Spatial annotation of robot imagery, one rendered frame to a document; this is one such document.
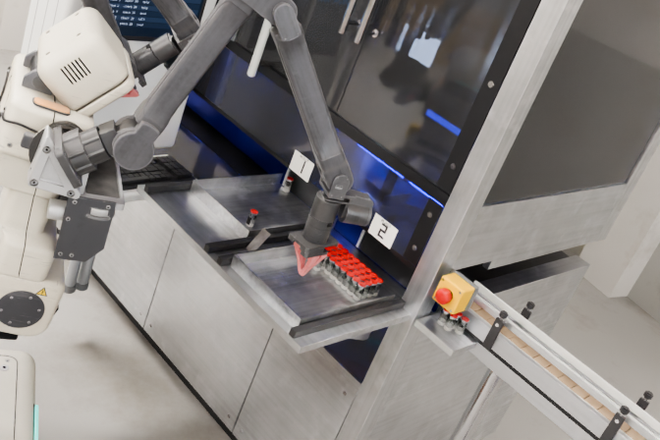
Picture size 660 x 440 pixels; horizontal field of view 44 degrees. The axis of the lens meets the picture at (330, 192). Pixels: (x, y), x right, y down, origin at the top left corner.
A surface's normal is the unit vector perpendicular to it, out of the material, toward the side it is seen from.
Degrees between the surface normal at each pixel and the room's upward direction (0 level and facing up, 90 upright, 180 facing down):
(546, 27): 90
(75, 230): 90
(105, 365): 0
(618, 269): 90
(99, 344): 0
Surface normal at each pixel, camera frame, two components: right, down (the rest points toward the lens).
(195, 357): -0.68, 0.07
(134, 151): 0.26, 0.42
